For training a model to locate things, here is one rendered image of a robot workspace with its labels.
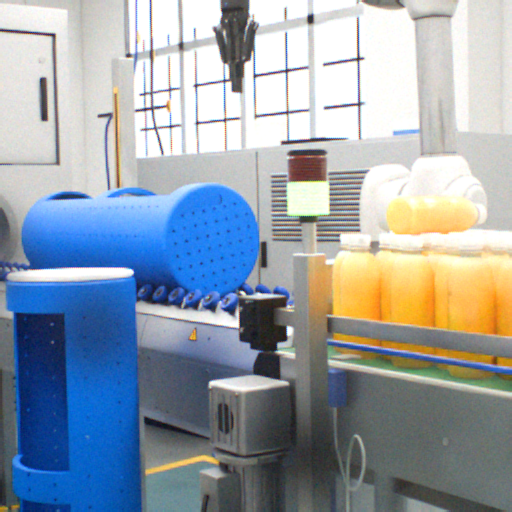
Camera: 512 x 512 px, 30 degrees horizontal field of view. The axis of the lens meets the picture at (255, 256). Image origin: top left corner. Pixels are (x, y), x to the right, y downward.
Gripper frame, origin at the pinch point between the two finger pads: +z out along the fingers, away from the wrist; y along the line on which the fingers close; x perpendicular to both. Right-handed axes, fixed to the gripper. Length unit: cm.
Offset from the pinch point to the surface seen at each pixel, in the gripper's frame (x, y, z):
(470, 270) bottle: 58, -80, 43
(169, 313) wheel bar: 17, 10, 57
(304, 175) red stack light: 74, -60, 27
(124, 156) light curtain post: -61, 87, 13
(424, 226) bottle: 39, -65, 36
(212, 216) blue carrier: 7.0, 3.4, 33.9
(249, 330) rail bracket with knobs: 48, -33, 55
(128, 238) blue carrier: 13.3, 24.8, 39.0
